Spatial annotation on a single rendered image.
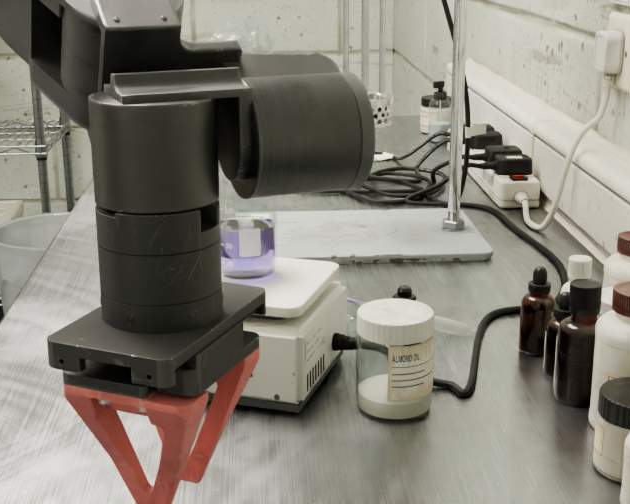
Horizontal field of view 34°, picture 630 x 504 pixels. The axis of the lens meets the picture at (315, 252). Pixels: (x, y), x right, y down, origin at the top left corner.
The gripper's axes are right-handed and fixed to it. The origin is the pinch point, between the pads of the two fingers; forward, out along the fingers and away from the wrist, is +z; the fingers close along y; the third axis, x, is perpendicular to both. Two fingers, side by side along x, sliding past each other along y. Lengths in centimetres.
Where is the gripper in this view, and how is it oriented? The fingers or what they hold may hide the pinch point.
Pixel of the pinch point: (170, 481)
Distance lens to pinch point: 54.1
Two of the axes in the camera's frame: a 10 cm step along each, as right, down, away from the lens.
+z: 0.0, 9.5, 3.0
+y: 3.8, -2.8, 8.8
